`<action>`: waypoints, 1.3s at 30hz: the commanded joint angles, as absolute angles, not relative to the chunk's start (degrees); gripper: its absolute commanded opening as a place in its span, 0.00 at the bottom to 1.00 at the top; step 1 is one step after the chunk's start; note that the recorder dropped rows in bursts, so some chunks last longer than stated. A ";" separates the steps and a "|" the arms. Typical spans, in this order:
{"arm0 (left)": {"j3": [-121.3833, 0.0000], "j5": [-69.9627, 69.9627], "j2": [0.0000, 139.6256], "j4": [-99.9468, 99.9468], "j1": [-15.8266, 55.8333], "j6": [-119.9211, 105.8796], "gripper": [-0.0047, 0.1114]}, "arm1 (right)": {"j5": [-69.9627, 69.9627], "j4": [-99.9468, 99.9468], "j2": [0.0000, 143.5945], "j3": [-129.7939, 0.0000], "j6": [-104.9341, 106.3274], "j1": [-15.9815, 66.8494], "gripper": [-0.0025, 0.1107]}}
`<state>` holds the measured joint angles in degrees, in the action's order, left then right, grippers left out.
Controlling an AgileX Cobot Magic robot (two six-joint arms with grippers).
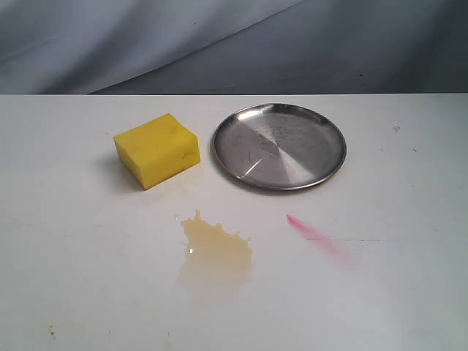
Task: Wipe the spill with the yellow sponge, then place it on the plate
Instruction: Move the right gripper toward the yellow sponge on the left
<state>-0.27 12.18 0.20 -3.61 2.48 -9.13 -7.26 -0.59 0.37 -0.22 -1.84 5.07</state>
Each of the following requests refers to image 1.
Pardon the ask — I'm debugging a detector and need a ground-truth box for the grey backdrop cloth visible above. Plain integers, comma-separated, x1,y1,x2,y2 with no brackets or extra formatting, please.
1,1,467,94

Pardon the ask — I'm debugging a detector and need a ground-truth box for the round steel plate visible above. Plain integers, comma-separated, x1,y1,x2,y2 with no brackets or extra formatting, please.
211,103,347,191

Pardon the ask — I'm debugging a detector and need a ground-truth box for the yellow sponge block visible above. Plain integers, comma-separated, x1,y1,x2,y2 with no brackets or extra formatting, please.
113,114,201,190

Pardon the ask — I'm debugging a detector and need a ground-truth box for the brown liquid spill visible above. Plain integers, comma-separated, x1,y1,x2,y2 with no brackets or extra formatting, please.
178,209,253,306

